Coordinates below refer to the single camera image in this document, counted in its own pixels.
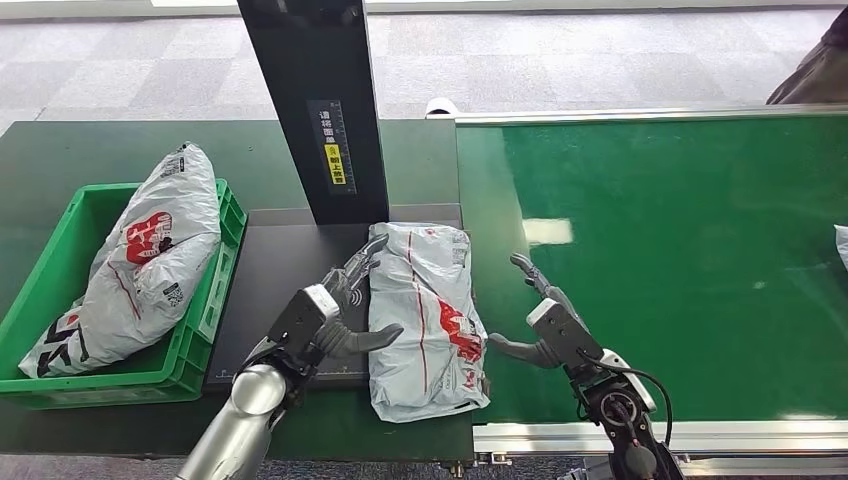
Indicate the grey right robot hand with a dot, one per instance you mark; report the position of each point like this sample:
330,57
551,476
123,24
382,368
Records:
530,352

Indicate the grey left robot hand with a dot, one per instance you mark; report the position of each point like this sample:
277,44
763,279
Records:
344,341

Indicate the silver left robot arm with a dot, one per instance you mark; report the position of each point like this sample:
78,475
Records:
245,411

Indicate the black inbound scanner machine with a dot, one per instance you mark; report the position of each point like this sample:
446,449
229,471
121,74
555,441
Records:
278,278

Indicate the green conveyor belt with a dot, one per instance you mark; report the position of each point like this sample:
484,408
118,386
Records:
696,265

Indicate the bulging grey poly mailer package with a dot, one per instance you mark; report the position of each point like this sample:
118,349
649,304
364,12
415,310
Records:
159,265

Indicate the white roller end cap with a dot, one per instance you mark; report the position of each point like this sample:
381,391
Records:
440,106

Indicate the green plastic crate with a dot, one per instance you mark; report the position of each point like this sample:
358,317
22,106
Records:
46,285

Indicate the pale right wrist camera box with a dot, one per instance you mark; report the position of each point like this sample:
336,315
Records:
563,334

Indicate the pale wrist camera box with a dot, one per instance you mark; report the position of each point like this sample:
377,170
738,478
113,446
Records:
298,324
563,334

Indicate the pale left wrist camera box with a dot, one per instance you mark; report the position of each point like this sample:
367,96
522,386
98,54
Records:
298,324

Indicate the aluminium conveyor frame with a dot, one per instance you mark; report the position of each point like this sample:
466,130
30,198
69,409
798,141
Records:
563,437

